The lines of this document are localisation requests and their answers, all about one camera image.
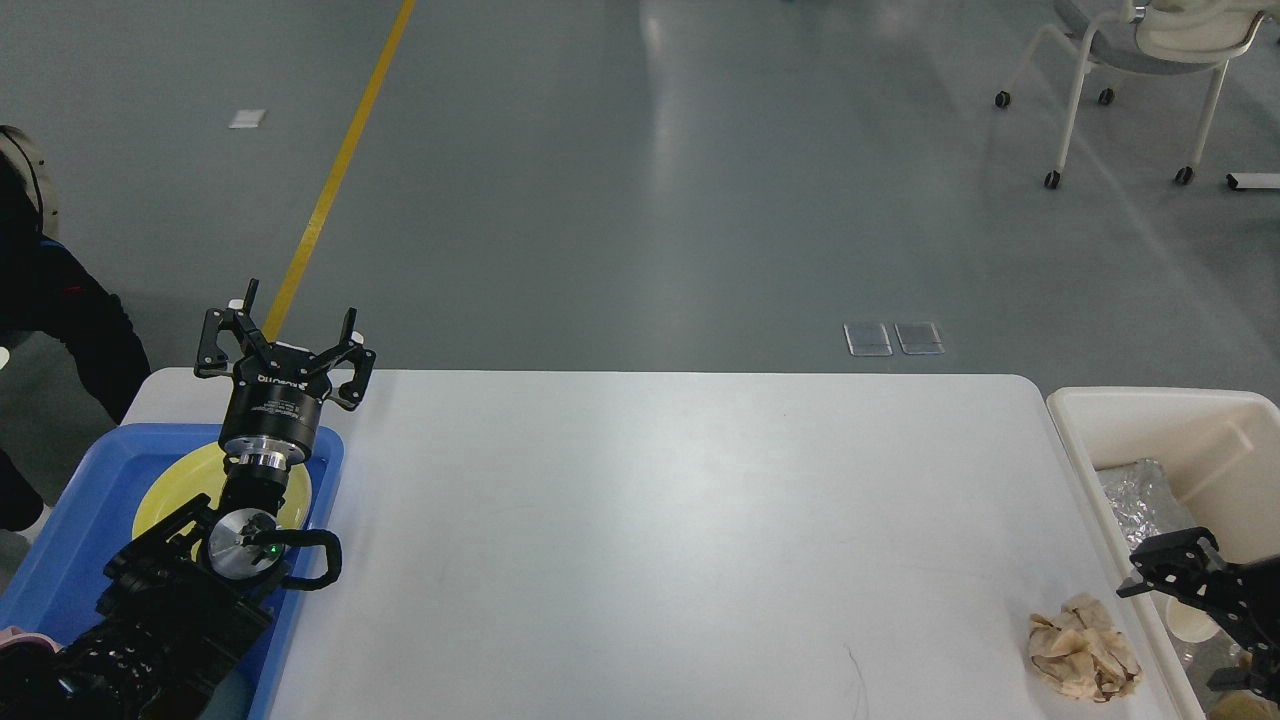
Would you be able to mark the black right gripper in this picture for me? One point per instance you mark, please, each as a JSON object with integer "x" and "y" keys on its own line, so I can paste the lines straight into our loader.
{"x": 1242, "y": 596}

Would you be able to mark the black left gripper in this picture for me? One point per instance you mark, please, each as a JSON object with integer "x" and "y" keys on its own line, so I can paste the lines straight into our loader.
{"x": 273, "y": 410}

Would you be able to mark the white paper cup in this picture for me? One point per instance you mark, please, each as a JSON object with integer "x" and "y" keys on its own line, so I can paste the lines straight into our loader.
{"x": 1188, "y": 624}

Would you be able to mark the yellow plastic plate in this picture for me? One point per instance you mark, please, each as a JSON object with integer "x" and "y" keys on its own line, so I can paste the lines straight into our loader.
{"x": 175, "y": 490}

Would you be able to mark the foil tray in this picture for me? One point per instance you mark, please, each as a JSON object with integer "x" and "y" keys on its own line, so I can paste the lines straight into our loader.
{"x": 1142, "y": 502}
{"x": 1201, "y": 660}

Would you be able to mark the brown paper ball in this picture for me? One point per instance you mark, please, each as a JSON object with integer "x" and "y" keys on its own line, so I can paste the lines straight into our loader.
{"x": 1080, "y": 654}

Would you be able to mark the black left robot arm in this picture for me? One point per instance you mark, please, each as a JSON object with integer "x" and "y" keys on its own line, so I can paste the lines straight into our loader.
{"x": 185, "y": 600}

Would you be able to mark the brown paper in bin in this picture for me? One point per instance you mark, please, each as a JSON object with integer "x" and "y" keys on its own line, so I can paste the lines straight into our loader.
{"x": 1242, "y": 705}

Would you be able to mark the beige waste bin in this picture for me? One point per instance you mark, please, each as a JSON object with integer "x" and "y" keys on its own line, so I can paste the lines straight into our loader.
{"x": 1219, "y": 450}

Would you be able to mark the person in black clothes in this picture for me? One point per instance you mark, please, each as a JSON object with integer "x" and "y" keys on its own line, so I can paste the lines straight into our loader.
{"x": 46, "y": 289}

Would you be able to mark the blue plastic tray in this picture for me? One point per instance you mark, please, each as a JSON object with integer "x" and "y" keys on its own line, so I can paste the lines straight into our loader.
{"x": 57, "y": 585}

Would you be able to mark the pink mug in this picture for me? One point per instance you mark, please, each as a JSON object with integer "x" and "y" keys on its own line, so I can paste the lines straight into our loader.
{"x": 13, "y": 636}

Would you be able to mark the white bar on floor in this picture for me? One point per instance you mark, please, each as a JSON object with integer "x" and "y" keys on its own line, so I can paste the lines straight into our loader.
{"x": 1253, "y": 181}

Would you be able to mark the white office chair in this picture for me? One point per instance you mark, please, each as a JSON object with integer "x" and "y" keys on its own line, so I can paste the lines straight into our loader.
{"x": 1148, "y": 39}

